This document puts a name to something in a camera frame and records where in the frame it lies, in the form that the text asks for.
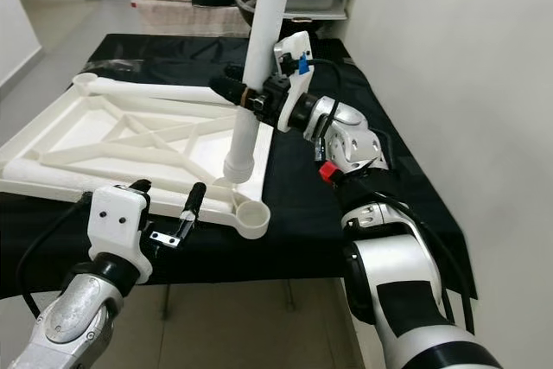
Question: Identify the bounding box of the white plastic children table top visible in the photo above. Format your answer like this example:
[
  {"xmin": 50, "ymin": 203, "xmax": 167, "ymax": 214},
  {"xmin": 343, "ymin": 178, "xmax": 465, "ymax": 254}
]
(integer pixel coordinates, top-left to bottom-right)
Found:
[{"xmin": 0, "ymin": 73, "xmax": 269, "ymax": 240}]

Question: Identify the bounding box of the beige woven mat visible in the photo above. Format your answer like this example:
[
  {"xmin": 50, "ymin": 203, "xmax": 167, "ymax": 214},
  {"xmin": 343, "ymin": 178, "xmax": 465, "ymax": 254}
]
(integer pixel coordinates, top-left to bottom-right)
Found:
[{"xmin": 134, "ymin": 0, "xmax": 260, "ymax": 37}]

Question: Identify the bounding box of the black wok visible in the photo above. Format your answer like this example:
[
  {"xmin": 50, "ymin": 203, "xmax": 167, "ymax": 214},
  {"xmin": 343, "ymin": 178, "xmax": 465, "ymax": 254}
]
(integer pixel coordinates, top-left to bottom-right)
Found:
[{"xmin": 235, "ymin": 0, "xmax": 346, "ymax": 41}]

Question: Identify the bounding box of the clear tape strip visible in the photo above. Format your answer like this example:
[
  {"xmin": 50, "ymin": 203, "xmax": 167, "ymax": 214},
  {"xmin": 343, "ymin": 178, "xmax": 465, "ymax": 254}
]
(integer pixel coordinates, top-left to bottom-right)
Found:
[{"xmin": 104, "ymin": 58, "xmax": 148, "ymax": 76}]

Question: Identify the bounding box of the black tablecloth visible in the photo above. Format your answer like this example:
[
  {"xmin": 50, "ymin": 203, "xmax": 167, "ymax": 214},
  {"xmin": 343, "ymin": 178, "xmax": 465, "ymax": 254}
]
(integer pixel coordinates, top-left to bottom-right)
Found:
[{"xmin": 0, "ymin": 34, "xmax": 478, "ymax": 322}]

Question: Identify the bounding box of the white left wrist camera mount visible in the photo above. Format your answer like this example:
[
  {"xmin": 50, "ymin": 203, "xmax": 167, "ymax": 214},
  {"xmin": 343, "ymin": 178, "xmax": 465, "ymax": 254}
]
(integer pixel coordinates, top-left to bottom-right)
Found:
[{"xmin": 88, "ymin": 186, "xmax": 152, "ymax": 283}]

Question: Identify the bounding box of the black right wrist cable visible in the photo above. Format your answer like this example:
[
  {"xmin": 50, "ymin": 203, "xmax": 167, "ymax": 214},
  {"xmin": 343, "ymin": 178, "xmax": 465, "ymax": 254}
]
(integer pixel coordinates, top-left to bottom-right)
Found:
[{"xmin": 307, "ymin": 56, "xmax": 338, "ymax": 141}]

